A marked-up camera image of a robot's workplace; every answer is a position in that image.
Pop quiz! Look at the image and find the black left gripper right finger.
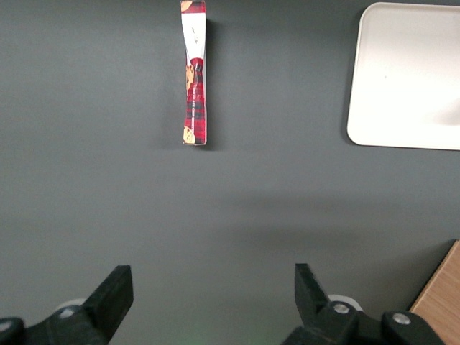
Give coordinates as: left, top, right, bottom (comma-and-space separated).
280, 263, 440, 345

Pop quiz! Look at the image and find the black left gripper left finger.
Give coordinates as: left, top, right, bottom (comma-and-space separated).
0, 264, 134, 345

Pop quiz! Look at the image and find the red plaid cookie box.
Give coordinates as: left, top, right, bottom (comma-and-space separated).
180, 0, 208, 147

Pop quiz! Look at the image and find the cream plastic tray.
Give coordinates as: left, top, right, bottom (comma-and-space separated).
346, 1, 460, 151

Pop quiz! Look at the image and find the wooden two-drawer cabinet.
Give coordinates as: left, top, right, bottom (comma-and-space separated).
409, 239, 460, 345

